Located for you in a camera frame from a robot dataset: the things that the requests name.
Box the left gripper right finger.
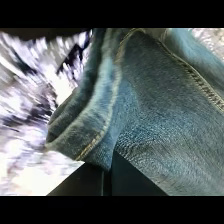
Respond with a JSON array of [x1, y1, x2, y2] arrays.
[[111, 149, 168, 196]]

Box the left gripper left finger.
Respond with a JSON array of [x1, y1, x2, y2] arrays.
[[46, 162, 105, 196]]

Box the blue jeans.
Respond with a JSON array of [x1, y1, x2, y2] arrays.
[[44, 28, 224, 196]]

